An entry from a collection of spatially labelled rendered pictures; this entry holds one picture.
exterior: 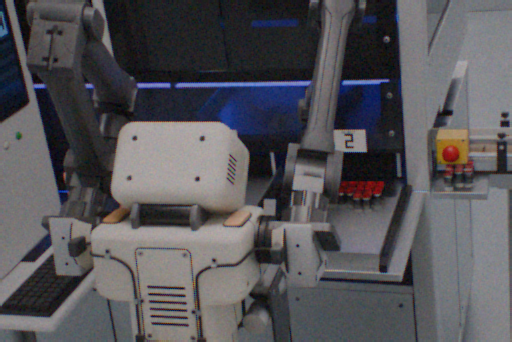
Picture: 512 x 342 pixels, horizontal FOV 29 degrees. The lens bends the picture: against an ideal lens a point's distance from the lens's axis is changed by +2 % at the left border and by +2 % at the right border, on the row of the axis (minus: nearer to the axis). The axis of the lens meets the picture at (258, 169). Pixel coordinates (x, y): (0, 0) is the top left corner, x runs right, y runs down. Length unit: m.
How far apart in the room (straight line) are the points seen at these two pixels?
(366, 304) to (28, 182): 0.96
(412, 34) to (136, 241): 0.97
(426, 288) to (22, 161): 1.10
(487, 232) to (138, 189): 2.64
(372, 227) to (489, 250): 1.71
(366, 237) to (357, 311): 0.46
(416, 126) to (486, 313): 1.34
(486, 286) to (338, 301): 1.17
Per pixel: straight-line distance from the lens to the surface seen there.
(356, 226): 2.35
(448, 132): 2.45
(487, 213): 4.29
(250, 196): 2.55
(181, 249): 1.64
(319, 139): 1.76
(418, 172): 2.48
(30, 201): 2.64
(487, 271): 3.88
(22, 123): 2.60
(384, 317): 2.71
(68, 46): 1.61
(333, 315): 2.74
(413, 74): 2.38
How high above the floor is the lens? 1.98
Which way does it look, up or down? 24 degrees down
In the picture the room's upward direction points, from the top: 7 degrees counter-clockwise
